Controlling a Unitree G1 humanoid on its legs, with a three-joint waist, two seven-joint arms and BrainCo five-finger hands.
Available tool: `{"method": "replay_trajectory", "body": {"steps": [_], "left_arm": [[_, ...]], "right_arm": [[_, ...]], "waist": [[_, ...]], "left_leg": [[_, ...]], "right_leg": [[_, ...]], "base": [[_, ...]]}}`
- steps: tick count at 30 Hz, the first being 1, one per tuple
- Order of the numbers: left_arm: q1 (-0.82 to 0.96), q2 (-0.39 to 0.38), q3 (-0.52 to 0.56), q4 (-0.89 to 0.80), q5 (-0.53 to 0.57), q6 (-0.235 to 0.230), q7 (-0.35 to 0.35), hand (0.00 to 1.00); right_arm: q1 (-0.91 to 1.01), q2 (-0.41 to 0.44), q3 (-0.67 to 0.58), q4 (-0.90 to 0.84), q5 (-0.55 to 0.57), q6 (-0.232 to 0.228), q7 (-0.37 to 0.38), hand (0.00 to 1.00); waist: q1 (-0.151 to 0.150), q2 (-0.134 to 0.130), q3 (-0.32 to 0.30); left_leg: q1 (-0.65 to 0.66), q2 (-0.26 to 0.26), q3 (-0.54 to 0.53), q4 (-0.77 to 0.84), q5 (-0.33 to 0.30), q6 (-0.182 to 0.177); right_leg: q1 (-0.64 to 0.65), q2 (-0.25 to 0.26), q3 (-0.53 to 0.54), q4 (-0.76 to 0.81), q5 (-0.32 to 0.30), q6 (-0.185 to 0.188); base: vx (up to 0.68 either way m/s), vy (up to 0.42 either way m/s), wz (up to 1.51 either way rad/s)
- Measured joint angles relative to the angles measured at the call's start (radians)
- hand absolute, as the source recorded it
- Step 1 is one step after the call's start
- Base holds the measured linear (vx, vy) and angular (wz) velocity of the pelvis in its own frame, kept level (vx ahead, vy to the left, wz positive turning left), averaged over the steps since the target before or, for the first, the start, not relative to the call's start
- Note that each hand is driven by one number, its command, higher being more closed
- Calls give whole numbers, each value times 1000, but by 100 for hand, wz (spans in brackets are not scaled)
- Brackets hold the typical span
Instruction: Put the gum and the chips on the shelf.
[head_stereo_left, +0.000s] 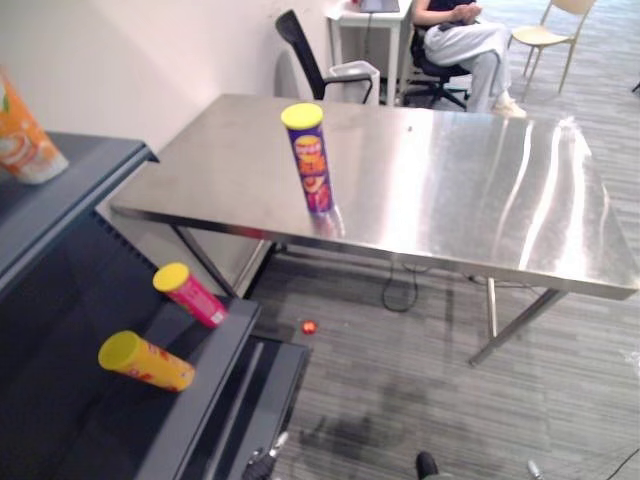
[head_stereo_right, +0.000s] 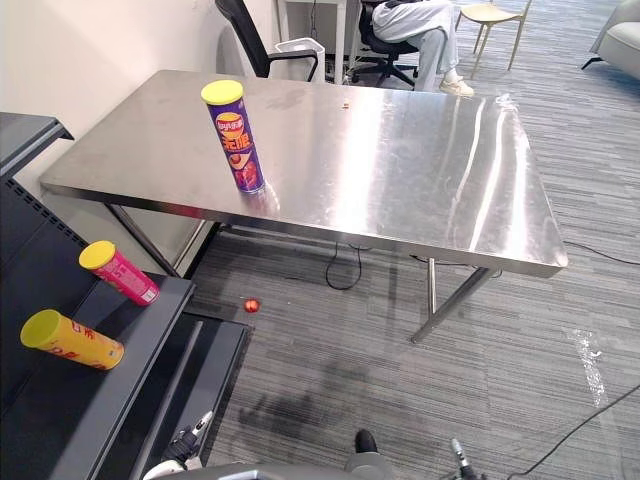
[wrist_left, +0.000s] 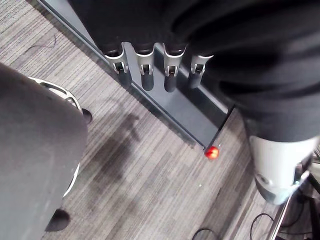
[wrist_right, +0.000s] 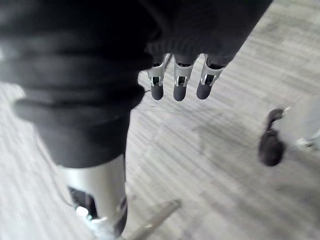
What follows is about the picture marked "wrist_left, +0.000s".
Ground red round knob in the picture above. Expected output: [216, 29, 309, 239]
[204, 146, 221, 161]

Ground grey robot leg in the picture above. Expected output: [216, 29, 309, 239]
[0, 62, 89, 240]

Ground chrome metal pole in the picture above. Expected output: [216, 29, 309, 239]
[269, 172, 313, 240]

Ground dark robot foot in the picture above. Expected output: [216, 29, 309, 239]
[44, 208, 71, 233]
[81, 107, 93, 125]

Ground black floor cable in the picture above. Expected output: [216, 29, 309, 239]
[251, 211, 276, 237]
[192, 226, 227, 240]

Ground dark thread on carpet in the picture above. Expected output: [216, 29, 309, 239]
[23, 34, 58, 55]

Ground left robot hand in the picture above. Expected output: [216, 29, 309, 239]
[67, 0, 320, 206]

